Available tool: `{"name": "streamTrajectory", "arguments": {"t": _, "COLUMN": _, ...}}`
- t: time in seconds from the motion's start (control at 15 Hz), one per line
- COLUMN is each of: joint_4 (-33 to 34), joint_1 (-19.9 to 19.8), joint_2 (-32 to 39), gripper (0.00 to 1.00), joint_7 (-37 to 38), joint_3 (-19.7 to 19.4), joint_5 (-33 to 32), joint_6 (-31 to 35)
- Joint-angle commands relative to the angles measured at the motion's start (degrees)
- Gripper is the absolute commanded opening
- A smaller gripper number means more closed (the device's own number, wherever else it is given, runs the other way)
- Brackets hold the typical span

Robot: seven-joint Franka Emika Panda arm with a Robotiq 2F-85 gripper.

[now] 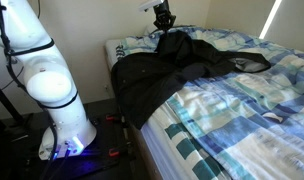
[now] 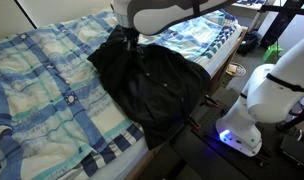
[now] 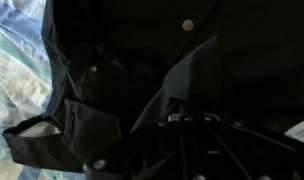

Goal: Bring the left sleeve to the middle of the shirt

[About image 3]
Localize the black button shirt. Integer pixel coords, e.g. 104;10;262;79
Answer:
1;0;304;174

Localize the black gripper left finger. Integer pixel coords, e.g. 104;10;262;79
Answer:
131;112;186;180

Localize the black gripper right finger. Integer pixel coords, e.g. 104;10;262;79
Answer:
184;112;253;180

